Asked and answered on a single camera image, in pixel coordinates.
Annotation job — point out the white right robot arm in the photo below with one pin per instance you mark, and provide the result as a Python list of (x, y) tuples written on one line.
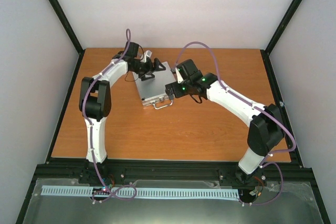
[(264, 122)]

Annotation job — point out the light blue cable duct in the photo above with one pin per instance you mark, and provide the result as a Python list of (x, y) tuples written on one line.
[(141, 193)]

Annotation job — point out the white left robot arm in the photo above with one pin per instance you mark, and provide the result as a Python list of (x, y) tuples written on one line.
[(95, 100)]

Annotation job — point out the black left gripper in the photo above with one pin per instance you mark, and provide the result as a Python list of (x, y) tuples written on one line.
[(149, 68)]

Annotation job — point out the black front frame rail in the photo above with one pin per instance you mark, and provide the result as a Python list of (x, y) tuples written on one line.
[(123, 171)]

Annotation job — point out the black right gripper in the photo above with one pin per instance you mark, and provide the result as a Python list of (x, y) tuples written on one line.
[(177, 93)]

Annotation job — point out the aluminium poker case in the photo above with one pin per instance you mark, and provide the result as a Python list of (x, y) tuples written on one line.
[(152, 92)]

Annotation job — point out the black aluminium frame rail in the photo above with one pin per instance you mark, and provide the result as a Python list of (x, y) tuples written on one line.
[(66, 25)]

